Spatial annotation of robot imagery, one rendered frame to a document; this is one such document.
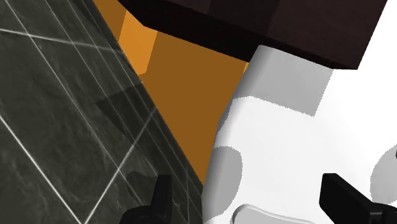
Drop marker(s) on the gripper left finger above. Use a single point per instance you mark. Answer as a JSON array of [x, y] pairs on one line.
[[161, 204]]

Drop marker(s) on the white rounded flat object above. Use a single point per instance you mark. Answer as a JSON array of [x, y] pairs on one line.
[[263, 217]]

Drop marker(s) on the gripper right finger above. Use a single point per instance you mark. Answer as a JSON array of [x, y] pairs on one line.
[[344, 201]]

